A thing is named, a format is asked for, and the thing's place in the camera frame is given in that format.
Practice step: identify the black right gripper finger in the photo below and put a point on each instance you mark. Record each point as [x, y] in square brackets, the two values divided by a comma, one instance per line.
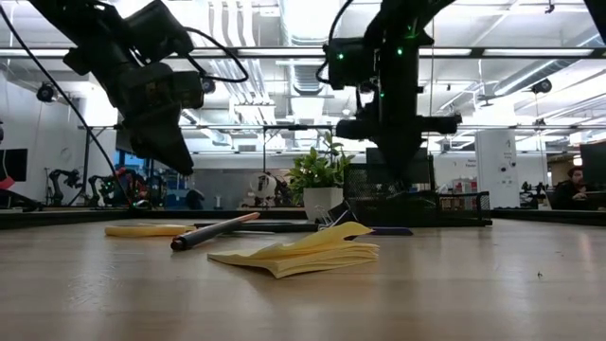
[390, 151]
[409, 151]

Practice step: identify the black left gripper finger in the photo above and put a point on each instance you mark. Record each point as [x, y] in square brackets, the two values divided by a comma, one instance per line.
[170, 137]
[142, 147]

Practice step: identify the black mesh desk organizer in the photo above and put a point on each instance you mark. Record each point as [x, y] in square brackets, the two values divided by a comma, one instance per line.
[464, 208]

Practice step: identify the orange wooden pencil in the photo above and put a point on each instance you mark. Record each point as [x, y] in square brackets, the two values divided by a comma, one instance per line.
[248, 218]

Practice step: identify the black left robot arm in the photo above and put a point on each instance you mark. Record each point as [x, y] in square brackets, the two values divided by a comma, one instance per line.
[71, 19]

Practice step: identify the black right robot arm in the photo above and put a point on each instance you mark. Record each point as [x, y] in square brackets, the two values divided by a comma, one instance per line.
[402, 19]

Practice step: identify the black background robot arm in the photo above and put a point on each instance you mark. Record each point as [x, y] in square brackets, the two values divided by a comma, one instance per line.
[66, 182]

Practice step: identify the red black background robot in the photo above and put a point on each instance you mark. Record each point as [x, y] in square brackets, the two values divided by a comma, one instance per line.
[128, 187]

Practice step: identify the black binder clip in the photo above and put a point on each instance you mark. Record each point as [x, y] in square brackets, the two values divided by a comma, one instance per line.
[344, 214]

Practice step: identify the green plant white pot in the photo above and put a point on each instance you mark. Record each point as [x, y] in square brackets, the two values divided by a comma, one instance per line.
[322, 203]

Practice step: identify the white pillar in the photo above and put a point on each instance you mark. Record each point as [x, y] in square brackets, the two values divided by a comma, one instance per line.
[497, 170]

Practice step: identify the black overhead light bar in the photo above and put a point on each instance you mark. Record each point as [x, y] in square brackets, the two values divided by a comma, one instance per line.
[478, 52]

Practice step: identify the black marker pen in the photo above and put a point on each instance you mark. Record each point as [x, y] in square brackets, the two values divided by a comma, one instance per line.
[199, 239]

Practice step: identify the white round background robot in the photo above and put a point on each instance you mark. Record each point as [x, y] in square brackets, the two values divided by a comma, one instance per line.
[265, 187]

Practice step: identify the black monitor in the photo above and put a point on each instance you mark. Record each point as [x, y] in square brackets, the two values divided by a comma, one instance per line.
[14, 165]

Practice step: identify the yellow sticky notes pad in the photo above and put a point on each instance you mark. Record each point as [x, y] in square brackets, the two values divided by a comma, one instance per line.
[308, 260]

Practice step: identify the person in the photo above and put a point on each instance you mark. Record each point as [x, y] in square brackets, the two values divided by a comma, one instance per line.
[573, 189]

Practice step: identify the dark monitor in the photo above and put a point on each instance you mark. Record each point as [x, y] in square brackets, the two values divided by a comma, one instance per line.
[594, 166]

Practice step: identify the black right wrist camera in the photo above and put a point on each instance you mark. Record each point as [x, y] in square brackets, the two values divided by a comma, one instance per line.
[350, 64]

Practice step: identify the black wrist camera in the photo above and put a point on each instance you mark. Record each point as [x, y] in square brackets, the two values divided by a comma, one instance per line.
[158, 30]
[350, 64]

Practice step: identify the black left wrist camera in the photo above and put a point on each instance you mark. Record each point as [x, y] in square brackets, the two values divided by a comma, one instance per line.
[158, 30]

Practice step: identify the black ceiling camera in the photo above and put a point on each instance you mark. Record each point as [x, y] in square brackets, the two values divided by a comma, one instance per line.
[541, 85]
[46, 93]
[209, 86]

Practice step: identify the black background frame stand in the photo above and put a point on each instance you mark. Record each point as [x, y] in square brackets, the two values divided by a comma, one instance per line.
[298, 127]

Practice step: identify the black table frame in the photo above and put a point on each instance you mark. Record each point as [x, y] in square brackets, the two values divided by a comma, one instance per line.
[71, 219]

